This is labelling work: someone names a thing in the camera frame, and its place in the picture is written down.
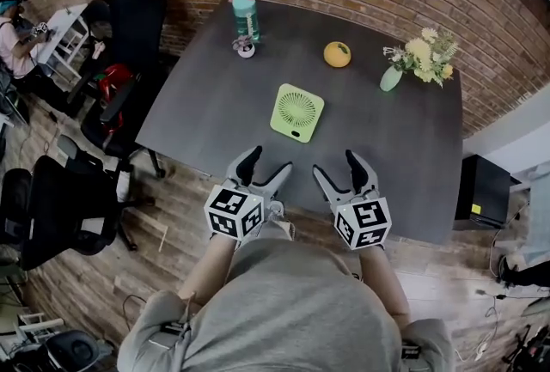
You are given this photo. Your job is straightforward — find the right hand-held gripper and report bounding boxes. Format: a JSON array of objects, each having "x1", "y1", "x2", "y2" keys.
[{"x1": 311, "y1": 149, "x2": 394, "y2": 252}]

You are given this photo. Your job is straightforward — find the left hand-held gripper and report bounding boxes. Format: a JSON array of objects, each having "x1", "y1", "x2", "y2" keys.
[{"x1": 203, "y1": 144, "x2": 294, "y2": 242}]

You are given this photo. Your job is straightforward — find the small green desk fan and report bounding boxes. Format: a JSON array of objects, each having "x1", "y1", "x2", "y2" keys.
[{"x1": 269, "y1": 82, "x2": 326, "y2": 144}]

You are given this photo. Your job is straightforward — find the person's left forearm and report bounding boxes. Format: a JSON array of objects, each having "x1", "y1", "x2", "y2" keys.
[{"x1": 178, "y1": 235, "x2": 237, "y2": 315}]

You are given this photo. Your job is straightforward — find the person's right forearm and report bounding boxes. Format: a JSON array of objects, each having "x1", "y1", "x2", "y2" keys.
[{"x1": 358, "y1": 247, "x2": 412, "y2": 328}]

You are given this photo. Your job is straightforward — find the person's grey trousers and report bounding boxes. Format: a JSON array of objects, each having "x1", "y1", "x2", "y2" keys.
[{"x1": 257, "y1": 217, "x2": 297, "y2": 242}]

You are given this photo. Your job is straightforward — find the pale green vase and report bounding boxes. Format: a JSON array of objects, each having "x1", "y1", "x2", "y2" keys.
[{"x1": 379, "y1": 64, "x2": 404, "y2": 93}]

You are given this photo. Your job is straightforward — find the small potted plant white pot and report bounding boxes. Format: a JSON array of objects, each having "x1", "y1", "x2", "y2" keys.
[{"x1": 231, "y1": 34, "x2": 256, "y2": 59}]

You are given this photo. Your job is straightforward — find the orange fruit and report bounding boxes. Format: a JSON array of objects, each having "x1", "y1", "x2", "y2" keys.
[{"x1": 323, "y1": 40, "x2": 352, "y2": 69}]

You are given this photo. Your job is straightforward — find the black cabinet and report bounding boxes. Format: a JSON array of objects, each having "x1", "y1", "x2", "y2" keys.
[{"x1": 454, "y1": 154, "x2": 512, "y2": 232}]

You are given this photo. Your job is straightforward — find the person's grey shirt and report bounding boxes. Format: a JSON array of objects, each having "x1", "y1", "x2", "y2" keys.
[{"x1": 116, "y1": 237, "x2": 455, "y2": 372}]

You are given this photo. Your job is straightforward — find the yellow flower bouquet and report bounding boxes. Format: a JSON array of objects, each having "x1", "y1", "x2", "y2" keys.
[{"x1": 382, "y1": 27, "x2": 460, "y2": 88}]

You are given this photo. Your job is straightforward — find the teal water bottle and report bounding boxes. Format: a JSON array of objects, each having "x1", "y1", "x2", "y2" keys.
[{"x1": 228, "y1": 0, "x2": 261, "y2": 43}]

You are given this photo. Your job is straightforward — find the red bag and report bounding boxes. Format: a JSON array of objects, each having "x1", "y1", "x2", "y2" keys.
[{"x1": 93, "y1": 64, "x2": 134, "y2": 135}]

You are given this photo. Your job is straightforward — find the tall black office chair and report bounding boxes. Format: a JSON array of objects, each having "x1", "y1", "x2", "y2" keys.
[{"x1": 68, "y1": 0, "x2": 181, "y2": 178}]

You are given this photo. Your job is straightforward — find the black mesh office chair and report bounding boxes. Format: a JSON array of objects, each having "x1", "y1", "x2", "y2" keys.
[
  {"x1": 0, "y1": 168, "x2": 34, "y2": 247},
  {"x1": 19, "y1": 155, "x2": 156, "y2": 272}
]

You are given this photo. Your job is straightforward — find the black round seat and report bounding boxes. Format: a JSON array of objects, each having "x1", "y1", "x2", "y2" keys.
[{"x1": 45, "y1": 329, "x2": 102, "y2": 372}]

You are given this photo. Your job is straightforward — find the black floor cable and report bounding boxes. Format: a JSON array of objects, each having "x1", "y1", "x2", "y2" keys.
[{"x1": 122, "y1": 295, "x2": 147, "y2": 331}]

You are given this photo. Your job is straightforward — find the white charger cable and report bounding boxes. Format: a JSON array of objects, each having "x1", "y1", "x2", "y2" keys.
[{"x1": 455, "y1": 305, "x2": 499, "y2": 363}]

